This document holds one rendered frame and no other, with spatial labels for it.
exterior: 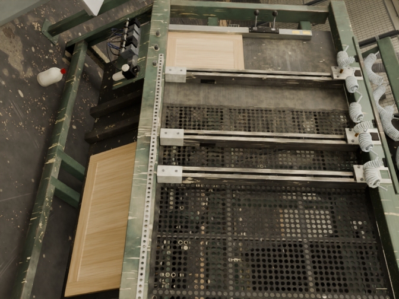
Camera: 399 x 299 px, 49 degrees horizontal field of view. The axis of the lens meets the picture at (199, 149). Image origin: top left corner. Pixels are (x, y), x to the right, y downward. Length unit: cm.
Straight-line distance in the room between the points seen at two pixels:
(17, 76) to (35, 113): 25
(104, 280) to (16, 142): 102
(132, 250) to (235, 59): 139
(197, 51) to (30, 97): 112
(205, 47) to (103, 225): 128
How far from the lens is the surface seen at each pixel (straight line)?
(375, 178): 222
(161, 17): 303
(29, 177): 285
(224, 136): 233
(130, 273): 200
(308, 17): 327
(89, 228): 260
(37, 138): 297
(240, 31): 298
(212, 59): 279
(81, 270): 253
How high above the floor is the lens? 198
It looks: 23 degrees down
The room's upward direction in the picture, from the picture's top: 74 degrees clockwise
